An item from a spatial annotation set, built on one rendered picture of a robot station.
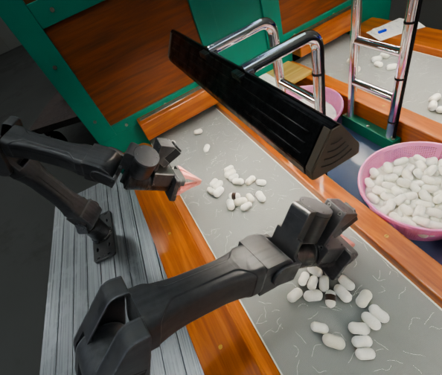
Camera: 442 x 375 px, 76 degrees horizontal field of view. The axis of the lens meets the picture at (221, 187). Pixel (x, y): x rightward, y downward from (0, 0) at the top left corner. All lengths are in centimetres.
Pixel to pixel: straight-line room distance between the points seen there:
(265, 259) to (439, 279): 34
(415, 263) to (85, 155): 71
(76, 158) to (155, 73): 50
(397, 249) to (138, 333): 51
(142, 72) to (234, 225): 62
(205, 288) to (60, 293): 70
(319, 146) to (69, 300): 83
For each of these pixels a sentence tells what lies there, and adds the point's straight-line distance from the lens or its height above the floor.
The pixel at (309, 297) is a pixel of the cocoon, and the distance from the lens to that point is 62.
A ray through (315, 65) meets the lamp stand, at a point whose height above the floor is 105.
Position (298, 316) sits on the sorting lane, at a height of 74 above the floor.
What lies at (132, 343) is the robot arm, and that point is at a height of 107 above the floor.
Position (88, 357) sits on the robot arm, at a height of 103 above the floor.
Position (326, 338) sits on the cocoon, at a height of 76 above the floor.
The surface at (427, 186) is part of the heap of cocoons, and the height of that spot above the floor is 75.
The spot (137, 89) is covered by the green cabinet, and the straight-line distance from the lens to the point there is 108.
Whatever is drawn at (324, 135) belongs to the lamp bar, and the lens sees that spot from 37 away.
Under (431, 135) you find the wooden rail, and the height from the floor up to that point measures 76.
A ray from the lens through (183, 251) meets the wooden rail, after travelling 73.
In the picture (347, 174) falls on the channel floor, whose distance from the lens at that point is 91.
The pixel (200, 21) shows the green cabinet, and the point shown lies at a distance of 109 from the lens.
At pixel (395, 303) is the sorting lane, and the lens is 65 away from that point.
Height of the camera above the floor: 134
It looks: 45 degrees down
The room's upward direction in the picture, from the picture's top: 24 degrees counter-clockwise
